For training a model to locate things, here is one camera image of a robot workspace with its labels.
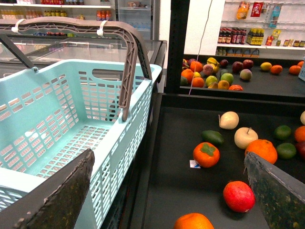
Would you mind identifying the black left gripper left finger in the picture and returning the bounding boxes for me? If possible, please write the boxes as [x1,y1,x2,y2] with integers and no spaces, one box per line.
[0,149,95,229]

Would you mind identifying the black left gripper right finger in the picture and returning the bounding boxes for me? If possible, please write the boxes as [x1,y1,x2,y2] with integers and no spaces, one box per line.
[244,152,305,229]

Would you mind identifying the light blue shopping basket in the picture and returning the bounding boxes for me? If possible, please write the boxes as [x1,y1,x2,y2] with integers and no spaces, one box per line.
[0,60,162,229]

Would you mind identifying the front fruit shelf tray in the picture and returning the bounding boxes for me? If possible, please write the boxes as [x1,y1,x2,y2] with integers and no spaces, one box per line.
[122,93,305,229]

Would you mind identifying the fruit shelf tray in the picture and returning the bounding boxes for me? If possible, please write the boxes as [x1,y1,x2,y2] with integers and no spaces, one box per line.
[122,93,305,229]
[179,57,305,104]

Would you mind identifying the shelf orange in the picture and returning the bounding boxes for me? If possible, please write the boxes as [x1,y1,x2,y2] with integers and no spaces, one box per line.
[189,61,203,73]
[270,65,283,75]

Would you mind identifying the back shelf peach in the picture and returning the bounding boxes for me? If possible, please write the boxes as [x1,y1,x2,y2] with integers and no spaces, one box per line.
[240,69,253,81]

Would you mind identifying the back shelf lemon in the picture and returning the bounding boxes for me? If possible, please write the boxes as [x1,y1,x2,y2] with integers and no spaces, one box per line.
[260,62,272,72]

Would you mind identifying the back shelf green apple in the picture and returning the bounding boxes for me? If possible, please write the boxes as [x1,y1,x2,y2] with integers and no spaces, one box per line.
[220,73,234,85]

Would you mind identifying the back shelf red apple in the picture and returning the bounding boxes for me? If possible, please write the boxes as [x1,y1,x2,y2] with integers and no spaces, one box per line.
[243,59,254,70]

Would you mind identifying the back shelf dark apple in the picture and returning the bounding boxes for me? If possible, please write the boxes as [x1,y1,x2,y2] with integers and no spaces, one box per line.
[232,61,243,73]

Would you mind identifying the back fruit shelf tray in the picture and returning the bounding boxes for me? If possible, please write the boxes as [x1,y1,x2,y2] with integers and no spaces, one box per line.
[179,57,305,104]

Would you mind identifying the back shelf starfruit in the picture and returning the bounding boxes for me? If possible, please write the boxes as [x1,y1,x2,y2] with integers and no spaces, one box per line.
[207,57,220,73]

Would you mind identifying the back shelf orange left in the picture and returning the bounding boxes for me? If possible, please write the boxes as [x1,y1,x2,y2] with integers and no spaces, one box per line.
[189,61,203,73]

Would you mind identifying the drinks shelf unit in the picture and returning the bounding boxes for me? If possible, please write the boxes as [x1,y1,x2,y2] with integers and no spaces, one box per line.
[0,0,117,38]

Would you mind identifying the red pomegranate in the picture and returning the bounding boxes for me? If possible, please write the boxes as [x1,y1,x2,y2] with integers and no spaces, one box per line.
[223,181,255,213]

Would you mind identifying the green lime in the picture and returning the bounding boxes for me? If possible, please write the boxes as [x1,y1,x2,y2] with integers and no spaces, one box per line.
[274,125,292,140]
[276,143,297,159]

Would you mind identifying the large orange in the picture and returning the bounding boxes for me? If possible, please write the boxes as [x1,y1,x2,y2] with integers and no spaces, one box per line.
[245,139,278,164]

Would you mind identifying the green lime upper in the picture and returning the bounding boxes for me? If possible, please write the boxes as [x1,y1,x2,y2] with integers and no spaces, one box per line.
[274,125,292,140]

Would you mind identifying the small orange mandarin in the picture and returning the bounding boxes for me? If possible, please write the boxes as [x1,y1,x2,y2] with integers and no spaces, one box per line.
[294,125,305,143]

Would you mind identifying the white pear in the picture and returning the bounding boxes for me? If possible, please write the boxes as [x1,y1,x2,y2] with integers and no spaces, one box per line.
[234,127,258,149]
[300,111,305,125]

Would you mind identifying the white pear far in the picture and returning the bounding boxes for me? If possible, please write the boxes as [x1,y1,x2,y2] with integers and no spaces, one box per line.
[300,111,305,125]

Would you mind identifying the orange persimmon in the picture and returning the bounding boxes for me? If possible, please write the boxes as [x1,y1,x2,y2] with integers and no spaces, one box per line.
[193,142,220,168]

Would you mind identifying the dark green avocado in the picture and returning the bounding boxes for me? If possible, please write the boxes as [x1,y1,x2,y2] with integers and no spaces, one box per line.
[201,130,224,146]

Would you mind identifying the white onion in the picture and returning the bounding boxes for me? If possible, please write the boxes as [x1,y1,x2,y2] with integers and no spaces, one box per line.
[218,111,239,130]

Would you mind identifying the orange at bottom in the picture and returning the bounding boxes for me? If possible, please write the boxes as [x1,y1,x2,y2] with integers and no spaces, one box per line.
[173,213,214,229]

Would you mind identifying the white price label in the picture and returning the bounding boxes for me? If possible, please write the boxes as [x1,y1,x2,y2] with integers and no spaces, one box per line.
[189,160,201,168]

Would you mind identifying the glass top freezer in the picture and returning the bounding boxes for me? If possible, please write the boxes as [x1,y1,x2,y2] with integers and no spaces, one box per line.
[0,35,167,81]

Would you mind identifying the yellow label bottles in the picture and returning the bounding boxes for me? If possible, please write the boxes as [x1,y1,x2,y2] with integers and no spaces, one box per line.
[246,28,264,46]

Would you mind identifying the dark soy sauce bottles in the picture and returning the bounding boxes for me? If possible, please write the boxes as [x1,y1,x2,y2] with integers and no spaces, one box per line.
[217,27,247,45]

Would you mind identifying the red snack bag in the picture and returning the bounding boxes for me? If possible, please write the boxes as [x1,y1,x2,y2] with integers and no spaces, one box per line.
[250,2,264,17]

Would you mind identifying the orange snack bag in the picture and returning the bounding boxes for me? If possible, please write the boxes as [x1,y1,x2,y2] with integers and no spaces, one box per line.
[236,1,250,20]

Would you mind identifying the white cable tie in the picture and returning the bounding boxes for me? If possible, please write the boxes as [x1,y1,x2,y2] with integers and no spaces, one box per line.
[96,20,108,37]
[11,19,26,34]

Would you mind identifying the white cable tie left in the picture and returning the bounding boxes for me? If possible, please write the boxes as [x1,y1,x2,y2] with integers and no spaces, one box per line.
[11,19,26,34]

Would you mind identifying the white hanging cord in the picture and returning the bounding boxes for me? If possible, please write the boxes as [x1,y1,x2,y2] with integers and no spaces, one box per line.
[188,0,214,95]

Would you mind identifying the black shelf post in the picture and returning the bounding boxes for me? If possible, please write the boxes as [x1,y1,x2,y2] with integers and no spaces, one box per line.
[164,0,190,94]

